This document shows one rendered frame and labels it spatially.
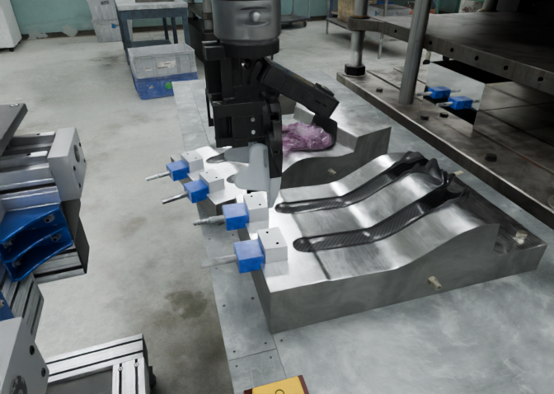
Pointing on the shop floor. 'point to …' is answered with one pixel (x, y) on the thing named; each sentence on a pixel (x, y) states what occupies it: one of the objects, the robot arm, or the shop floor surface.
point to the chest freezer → (7, 21)
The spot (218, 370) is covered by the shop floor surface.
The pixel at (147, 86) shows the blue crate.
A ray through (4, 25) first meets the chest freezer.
